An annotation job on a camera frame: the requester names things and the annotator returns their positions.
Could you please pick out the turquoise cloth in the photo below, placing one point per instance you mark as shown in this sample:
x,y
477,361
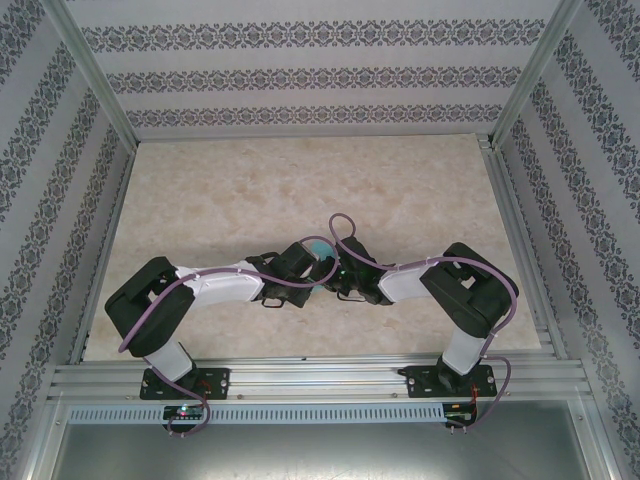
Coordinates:
x,y
322,248

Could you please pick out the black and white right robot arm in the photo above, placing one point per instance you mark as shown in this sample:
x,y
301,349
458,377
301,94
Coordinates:
x,y
465,300

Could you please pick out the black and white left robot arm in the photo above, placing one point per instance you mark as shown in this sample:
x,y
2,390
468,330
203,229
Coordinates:
x,y
150,315

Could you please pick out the grey sheet metal panel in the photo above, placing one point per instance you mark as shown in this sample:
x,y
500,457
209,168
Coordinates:
x,y
320,455

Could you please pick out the aluminium mounting rail beam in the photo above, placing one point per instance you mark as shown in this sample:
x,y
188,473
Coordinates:
x,y
310,380

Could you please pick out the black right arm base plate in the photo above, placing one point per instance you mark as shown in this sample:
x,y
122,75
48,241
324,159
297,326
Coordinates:
x,y
417,385

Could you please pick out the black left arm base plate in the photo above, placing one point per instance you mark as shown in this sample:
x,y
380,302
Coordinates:
x,y
220,382

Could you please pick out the aluminium table side rail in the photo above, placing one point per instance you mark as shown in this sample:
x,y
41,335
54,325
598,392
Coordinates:
x,y
119,200
510,210

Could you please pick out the aluminium frame post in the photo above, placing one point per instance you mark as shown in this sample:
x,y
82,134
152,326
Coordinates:
x,y
90,65
537,65

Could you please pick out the aluminium frame bar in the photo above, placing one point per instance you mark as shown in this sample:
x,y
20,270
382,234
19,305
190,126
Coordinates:
x,y
602,445
41,450

